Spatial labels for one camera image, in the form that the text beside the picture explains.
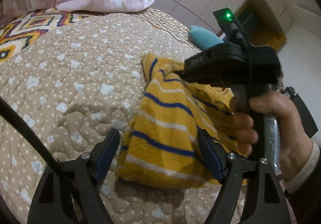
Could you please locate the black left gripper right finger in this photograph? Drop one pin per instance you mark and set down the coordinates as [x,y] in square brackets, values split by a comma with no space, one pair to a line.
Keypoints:
[264,199]

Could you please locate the brown wooden door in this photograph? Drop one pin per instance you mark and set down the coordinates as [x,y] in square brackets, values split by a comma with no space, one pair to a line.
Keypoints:
[260,24]

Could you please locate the beige patterned quilted bedspread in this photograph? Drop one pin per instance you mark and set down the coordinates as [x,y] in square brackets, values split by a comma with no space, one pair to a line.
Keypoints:
[73,86]

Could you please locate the white knit sleeve cuff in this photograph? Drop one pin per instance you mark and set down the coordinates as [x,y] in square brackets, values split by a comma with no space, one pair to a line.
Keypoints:
[301,177]

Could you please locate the yellow striped knit sweater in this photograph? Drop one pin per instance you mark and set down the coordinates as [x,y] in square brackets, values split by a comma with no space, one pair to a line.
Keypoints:
[161,146]

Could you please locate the teal pillow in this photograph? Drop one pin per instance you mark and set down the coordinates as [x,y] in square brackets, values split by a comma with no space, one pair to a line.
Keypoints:
[203,38]

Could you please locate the person's right hand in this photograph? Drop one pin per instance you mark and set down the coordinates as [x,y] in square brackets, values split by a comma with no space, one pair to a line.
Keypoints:
[296,146]

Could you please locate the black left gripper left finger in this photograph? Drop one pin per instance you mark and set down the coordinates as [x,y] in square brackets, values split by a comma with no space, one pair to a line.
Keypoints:
[74,198]

